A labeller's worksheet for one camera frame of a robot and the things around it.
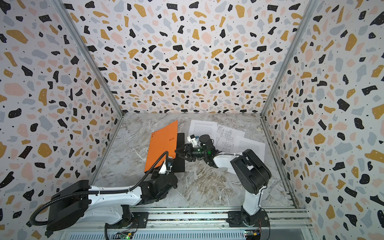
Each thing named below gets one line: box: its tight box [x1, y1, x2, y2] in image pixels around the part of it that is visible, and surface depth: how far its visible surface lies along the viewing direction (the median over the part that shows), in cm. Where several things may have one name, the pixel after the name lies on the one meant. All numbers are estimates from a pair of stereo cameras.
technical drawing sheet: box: [215, 124, 245, 154], surface depth 112 cm
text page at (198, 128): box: [187, 119, 218, 147], surface depth 116 cm
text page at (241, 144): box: [233, 136, 266, 162], surface depth 106 cm
